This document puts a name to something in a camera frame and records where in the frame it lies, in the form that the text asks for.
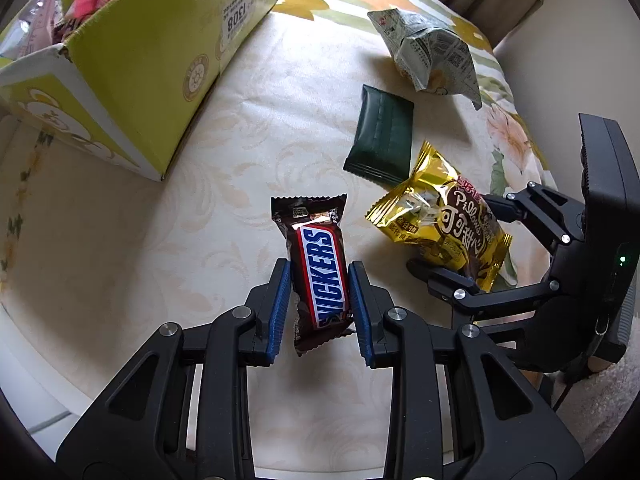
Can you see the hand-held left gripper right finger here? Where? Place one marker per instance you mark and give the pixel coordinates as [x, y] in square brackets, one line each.
[361, 310]

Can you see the floral bedsheet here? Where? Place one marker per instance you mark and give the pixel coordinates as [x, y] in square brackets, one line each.
[340, 5]

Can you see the brown chocolate bar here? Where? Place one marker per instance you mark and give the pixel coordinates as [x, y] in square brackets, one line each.
[317, 270]

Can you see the gold snack packet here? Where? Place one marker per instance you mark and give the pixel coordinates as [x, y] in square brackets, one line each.
[440, 210]

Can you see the grey white snack packet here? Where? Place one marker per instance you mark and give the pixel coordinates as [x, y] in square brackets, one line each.
[430, 50]

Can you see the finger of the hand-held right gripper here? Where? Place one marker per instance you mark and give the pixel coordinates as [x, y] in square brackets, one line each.
[545, 210]
[500, 302]

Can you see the dark green snack packet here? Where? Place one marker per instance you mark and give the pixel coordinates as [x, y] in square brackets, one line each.
[382, 130]

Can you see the green cardboard box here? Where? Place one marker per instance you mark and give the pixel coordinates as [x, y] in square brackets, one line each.
[150, 75]

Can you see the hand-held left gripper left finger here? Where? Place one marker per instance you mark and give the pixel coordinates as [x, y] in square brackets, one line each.
[280, 305]

